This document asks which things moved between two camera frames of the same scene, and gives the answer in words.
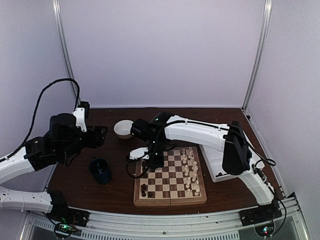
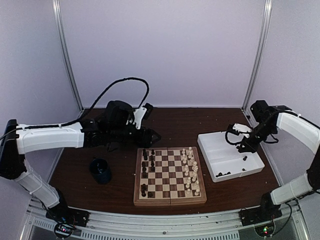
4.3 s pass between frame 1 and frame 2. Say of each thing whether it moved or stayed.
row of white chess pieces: stayed
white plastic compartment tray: stayed
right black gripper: moved
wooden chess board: stayed
